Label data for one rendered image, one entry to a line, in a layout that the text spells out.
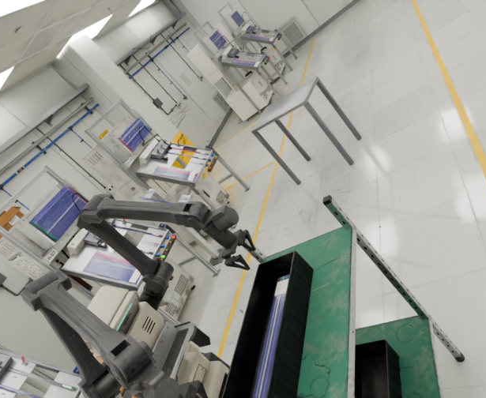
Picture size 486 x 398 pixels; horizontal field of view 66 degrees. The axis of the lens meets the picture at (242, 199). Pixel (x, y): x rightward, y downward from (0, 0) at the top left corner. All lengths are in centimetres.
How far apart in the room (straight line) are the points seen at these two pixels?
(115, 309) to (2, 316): 356
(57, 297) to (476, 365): 174
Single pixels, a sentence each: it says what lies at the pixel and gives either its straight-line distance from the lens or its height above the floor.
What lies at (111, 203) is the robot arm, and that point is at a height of 159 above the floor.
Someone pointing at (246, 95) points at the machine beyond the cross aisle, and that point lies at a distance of 747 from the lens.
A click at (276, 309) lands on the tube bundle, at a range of 131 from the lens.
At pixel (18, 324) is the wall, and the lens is 498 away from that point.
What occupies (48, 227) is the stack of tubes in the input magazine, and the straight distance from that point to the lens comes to 365.
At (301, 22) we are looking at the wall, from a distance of 1010.
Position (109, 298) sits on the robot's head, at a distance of 148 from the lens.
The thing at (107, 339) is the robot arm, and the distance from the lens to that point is 96.
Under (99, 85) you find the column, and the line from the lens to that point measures 657.
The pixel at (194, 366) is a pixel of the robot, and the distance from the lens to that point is 169.
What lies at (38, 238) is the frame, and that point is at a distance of 365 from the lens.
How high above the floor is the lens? 177
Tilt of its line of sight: 21 degrees down
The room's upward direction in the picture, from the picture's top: 44 degrees counter-clockwise
